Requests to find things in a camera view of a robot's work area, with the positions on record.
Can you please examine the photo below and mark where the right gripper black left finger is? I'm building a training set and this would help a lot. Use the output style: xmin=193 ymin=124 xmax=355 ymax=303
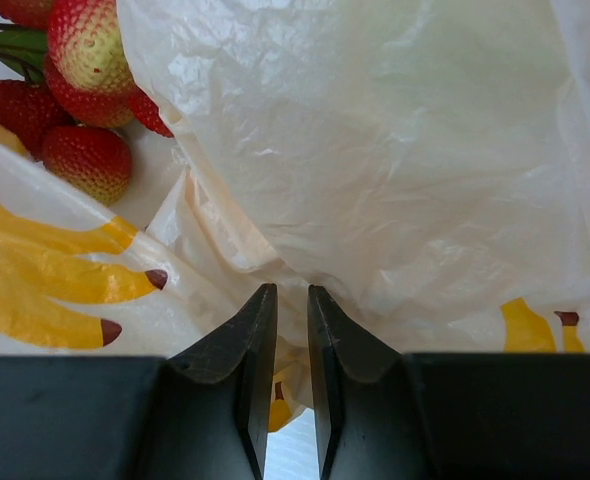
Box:
xmin=134 ymin=284 xmax=278 ymax=480

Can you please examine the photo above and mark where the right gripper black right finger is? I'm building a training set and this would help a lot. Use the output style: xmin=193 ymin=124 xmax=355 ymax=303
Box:
xmin=307 ymin=286 xmax=438 ymax=479

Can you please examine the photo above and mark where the translucent banana print plastic bag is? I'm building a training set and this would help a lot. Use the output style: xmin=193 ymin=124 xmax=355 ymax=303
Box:
xmin=0 ymin=1 xmax=590 ymax=430

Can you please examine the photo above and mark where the fake strawberry bunch with leaves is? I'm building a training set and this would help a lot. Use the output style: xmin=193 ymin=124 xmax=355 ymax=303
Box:
xmin=0 ymin=1 xmax=172 ymax=205

